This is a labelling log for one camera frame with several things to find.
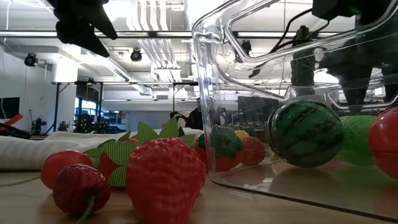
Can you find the green striped toy watermelon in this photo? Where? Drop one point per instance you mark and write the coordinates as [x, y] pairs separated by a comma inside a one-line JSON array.
[[306, 133]]

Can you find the long ceiling light strip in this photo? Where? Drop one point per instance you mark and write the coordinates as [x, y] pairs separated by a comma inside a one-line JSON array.
[[31, 33]]

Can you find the black ceiling spotlight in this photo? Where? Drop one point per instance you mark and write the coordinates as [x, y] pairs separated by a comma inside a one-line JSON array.
[[246, 46], [136, 56], [31, 60]]

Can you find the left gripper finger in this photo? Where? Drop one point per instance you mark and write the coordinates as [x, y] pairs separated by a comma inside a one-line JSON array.
[[84, 35], [101, 23]]

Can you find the red toy apple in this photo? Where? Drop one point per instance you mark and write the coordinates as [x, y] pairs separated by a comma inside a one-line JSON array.
[[385, 143]]

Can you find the person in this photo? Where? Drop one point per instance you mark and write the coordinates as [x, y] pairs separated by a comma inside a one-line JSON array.
[[196, 119]]

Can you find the black wall monitor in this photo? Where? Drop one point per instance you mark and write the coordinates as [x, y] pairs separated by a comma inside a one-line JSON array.
[[9, 108]]

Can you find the white checked cloth towel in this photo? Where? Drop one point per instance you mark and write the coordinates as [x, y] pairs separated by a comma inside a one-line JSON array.
[[31, 152]]

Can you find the black background robot arm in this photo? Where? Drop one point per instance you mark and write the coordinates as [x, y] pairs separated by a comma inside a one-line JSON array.
[[38, 124]]

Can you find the clear plastic tupperware container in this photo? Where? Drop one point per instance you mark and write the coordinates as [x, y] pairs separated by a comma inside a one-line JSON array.
[[264, 183]]

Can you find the light green toy melon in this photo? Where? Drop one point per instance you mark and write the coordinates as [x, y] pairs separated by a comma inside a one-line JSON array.
[[357, 140]]

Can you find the black background rig frame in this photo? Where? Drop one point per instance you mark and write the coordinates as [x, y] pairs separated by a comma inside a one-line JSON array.
[[93, 83]]

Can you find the dark red toy cherry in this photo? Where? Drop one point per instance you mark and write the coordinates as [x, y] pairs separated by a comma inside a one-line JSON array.
[[79, 189]]

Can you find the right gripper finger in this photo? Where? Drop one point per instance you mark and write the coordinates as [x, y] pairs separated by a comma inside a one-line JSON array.
[[354, 84], [392, 84]]

